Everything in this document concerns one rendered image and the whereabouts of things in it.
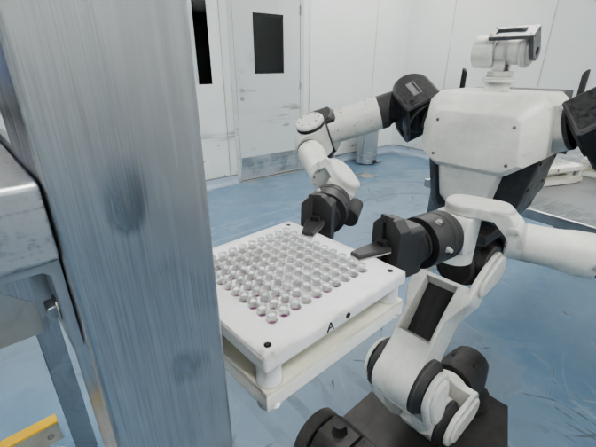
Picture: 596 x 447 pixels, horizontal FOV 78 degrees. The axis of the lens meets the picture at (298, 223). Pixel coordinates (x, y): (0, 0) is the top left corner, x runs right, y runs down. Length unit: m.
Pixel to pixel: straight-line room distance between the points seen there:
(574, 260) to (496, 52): 0.46
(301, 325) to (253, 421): 1.27
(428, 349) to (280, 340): 0.63
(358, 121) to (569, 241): 0.57
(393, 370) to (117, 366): 0.86
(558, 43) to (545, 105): 4.35
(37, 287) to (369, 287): 0.38
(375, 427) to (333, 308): 1.04
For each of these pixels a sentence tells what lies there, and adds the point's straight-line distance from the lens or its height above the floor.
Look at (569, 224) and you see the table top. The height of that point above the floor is 0.84.
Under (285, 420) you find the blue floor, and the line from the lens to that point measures 1.67.
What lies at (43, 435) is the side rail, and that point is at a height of 0.86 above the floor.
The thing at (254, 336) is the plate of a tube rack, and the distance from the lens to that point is 0.41.
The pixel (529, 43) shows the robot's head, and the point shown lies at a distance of 0.93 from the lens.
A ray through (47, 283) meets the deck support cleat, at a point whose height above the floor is 1.22.
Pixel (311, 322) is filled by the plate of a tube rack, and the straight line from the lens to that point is 0.42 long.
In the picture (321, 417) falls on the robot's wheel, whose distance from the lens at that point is 1.42.
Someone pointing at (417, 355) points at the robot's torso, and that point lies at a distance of 0.99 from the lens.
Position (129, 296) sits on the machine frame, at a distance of 0.17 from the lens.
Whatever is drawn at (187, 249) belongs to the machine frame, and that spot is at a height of 1.23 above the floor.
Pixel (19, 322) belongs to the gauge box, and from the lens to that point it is 0.48.
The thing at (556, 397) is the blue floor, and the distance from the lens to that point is 2.06.
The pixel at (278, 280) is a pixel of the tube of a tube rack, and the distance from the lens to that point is 0.47.
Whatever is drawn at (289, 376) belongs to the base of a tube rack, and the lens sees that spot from 0.43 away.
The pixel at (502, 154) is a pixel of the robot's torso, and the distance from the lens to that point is 0.88.
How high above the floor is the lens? 1.31
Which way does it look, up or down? 23 degrees down
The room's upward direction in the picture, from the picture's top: straight up
